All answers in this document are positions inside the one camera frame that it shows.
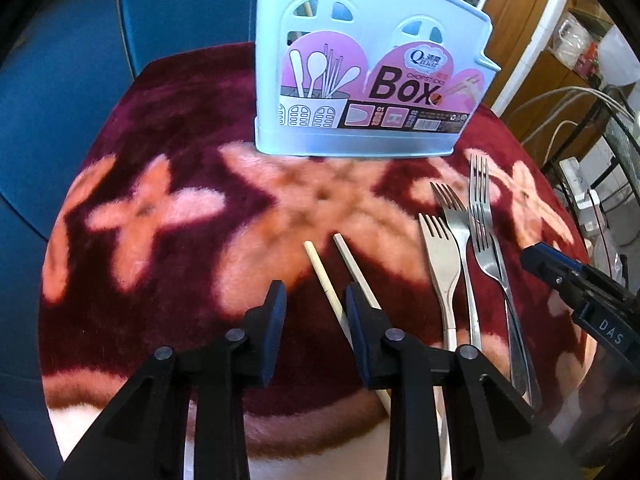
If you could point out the blue kitchen base cabinets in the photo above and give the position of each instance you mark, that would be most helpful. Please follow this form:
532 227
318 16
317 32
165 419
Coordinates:
60 60

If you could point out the light wooden chopstick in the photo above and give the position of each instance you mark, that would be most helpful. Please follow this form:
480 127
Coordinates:
352 267
325 285

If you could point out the wooden shelf unit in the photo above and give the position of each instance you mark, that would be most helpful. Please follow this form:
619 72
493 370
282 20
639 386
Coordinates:
550 80

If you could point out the white plastic bag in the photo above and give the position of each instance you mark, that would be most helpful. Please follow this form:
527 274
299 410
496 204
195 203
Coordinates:
620 60

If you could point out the wooden door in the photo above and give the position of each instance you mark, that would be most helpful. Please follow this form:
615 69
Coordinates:
520 35

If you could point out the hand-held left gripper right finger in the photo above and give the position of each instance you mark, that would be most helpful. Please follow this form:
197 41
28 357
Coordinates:
361 340

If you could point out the clear plastic bag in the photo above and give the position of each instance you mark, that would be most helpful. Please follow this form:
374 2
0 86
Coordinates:
570 40

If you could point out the beige plastic fork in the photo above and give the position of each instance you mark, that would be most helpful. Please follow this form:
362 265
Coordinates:
440 260

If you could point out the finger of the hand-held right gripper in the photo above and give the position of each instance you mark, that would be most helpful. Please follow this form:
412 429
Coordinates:
560 254
545 267

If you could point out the white power strip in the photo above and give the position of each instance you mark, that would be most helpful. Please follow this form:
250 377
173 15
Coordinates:
575 175

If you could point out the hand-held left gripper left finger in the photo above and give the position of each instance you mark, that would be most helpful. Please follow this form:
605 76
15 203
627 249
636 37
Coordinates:
275 330

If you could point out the black metal rack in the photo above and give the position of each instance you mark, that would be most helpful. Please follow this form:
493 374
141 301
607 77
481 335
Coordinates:
620 135

